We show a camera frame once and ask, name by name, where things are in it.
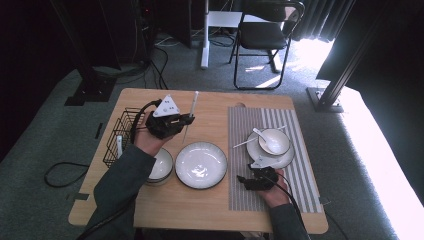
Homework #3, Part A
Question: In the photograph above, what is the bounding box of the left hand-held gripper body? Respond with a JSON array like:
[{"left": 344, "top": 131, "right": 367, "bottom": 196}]
[{"left": 144, "top": 93, "right": 188, "bottom": 141}]

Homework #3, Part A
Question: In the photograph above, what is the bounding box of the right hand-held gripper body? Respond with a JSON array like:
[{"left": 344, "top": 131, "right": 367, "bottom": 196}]
[{"left": 244, "top": 156, "right": 280, "bottom": 192}]

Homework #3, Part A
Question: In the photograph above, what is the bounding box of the white chopstick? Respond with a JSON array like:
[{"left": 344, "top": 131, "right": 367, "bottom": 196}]
[
  {"left": 181, "top": 90, "right": 200, "bottom": 145},
  {"left": 231, "top": 125, "right": 288, "bottom": 150}
]

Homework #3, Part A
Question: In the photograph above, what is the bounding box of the small white plate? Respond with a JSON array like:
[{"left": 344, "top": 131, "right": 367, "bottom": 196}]
[{"left": 245, "top": 128, "right": 296, "bottom": 170}]

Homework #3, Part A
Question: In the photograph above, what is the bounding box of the white ceramic spoon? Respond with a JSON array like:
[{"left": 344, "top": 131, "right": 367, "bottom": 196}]
[
  {"left": 115, "top": 134, "right": 125, "bottom": 160},
  {"left": 251, "top": 127, "right": 278, "bottom": 155}
]

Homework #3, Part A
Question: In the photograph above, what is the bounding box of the white bowl with dark rim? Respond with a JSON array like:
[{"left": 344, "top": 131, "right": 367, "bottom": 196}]
[
  {"left": 145, "top": 147, "right": 175, "bottom": 186},
  {"left": 257, "top": 127, "right": 292, "bottom": 157}
]

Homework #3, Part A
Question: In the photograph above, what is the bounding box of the black wire basket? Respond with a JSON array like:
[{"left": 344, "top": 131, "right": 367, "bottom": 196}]
[{"left": 102, "top": 106, "right": 147, "bottom": 170}]

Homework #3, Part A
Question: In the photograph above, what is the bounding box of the person's right hand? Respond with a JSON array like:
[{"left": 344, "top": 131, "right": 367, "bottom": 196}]
[{"left": 256, "top": 167, "right": 292, "bottom": 209}]

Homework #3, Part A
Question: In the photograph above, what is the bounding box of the person's left hand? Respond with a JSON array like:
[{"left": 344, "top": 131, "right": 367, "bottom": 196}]
[{"left": 132, "top": 111, "right": 175, "bottom": 158}]

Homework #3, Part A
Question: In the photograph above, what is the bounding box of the striped grey placemat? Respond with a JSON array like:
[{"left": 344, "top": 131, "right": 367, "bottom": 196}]
[{"left": 227, "top": 106, "right": 324, "bottom": 214}]

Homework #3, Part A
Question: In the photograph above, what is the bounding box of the large white plate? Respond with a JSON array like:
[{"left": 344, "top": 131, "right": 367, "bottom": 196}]
[{"left": 174, "top": 141, "right": 229, "bottom": 191}]

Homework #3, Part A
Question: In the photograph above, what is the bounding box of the black metal stand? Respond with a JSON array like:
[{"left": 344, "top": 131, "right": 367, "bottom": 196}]
[
  {"left": 49, "top": 0, "right": 118, "bottom": 107},
  {"left": 306, "top": 6, "right": 386, "bottom": 114}
]

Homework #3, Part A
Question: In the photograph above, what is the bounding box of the black computer tower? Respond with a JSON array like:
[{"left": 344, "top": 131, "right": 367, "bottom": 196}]
[{"left": 132, "top": 0, "right": 158, "bottom": 65}]

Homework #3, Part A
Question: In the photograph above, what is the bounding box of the black folding chair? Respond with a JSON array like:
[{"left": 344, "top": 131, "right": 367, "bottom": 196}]
[{"left": 228, "top": 0, "right": 306, "bottom": 91}]

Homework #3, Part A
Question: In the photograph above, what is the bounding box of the black curtain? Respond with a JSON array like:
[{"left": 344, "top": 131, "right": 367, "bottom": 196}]
[
  {"left": 0, "top": 0, "right": 79, "bottom": 163},
  {"left": 315, "top": 0, "right": 424, "bottom": 204}
]

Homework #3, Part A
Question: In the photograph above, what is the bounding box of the grey pleated curtain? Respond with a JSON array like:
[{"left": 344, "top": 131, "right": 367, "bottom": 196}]
[{"left": 292, "top": 0, "right": 356, "bottom": 44}]

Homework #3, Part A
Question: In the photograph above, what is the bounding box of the left hand-held gripper cable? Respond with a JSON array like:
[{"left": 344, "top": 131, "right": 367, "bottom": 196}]
[{"left": 75, "top": 98, "right": 163, "bottom": 240}]

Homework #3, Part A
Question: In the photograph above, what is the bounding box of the hand-held gripper cable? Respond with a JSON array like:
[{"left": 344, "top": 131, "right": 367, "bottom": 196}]
[
  {"left": 266, "top": 172, "right": 308, "bottom": 236},
  {"left": 75, "top": 98, "right": 163, "bottom": 240}
]

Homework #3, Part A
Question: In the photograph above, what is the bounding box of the right hand-held gripper cable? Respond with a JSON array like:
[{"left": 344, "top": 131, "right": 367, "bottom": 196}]
[{"left": 266, "top": 172, "right": 308, "bottom": 236}]

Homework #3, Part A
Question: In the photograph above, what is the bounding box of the bundle of black floor cables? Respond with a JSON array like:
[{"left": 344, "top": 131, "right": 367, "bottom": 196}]
[{"left": 116, "top": 33, "right": 170, "bottom": 91}]

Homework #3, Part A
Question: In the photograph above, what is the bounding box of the white floor cable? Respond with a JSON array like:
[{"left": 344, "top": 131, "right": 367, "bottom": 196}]
[{"left": 154, "top": 30, "right": 183, "bottom": 48}]

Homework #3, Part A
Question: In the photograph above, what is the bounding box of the white desk frame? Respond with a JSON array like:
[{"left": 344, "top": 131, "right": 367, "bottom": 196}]
[{"left": 199, "top": 0, "right": 268, "bottom": 71}]

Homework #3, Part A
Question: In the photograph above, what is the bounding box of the looped black floor cable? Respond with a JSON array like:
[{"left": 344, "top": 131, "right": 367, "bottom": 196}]
[{"left": 44, "top": 162, "right": 90, "bottom": 189}]

